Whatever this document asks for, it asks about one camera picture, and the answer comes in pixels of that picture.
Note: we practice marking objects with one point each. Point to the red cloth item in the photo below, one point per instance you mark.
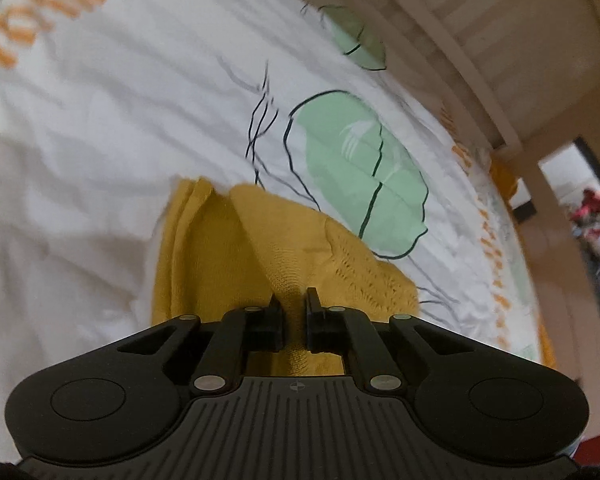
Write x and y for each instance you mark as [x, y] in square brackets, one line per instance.
[597, 220]

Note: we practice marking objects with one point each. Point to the white printed duvet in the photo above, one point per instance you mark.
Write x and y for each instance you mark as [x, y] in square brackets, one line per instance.
[105, 135]

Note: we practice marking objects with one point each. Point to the yellow knitted sweater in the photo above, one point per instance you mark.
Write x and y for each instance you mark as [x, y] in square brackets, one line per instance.
[220, 265]

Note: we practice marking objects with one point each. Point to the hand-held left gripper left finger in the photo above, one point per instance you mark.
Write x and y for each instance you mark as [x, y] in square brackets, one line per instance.
[272, 327]

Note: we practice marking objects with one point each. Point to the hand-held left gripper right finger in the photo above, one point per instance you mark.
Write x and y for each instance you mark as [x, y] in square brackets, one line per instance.
[317, 327]

